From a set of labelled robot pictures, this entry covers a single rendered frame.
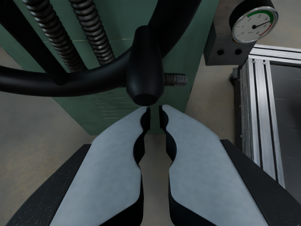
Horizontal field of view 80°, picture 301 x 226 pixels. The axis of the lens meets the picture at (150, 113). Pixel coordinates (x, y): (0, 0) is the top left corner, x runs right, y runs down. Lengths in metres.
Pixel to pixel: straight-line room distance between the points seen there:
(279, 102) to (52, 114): 1.07
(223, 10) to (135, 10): 0.17
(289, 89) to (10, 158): 1.29
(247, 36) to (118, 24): 0.23
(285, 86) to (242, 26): 0.64
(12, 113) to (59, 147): 0.36
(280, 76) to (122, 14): 0.76
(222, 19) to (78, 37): 0.29
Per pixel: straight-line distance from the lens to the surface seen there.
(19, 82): 0.24
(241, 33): 0.34
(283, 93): 0.92
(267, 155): 0.74
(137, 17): 0.37
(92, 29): 0.23
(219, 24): 0.39
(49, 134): 1.05
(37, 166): 1.03
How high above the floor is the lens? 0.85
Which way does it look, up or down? 64 degrees down
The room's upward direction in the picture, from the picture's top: 4 degrees counter-clockwise
